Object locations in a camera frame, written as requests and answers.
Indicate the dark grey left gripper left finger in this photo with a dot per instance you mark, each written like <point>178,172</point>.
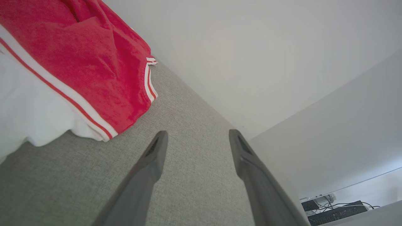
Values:
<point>138,194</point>

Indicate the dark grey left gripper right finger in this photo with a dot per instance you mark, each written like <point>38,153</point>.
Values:
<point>267,201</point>

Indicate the red white basketball jersey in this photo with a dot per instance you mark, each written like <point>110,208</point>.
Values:
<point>94,62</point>

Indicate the black adapter box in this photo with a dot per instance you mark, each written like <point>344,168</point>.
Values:
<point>310,205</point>

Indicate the black power strip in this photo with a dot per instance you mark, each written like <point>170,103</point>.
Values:
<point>336,214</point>

